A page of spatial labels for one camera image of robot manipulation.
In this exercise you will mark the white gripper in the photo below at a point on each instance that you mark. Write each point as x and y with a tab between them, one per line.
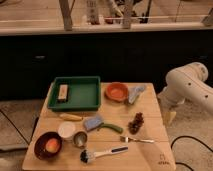
168	100

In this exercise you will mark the dark purple grape bunch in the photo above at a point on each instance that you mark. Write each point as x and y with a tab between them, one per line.
135	125

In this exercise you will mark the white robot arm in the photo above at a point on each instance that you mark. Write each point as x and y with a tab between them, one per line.
185	82

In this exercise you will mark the green plastic tray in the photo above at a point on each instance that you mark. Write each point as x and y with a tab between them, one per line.
84	94

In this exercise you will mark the wooden block in tray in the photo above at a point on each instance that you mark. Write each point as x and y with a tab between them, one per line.
63	92

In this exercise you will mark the wooden table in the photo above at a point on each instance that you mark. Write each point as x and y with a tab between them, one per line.
155	156

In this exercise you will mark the silver fork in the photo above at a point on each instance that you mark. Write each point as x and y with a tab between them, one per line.
128	139

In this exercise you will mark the blue sponge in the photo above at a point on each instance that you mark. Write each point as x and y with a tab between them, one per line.
93	122

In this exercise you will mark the metal cup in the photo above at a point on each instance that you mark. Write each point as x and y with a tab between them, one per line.
80	139

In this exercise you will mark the dark bowl with orange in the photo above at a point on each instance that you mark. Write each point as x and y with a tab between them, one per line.
48	145

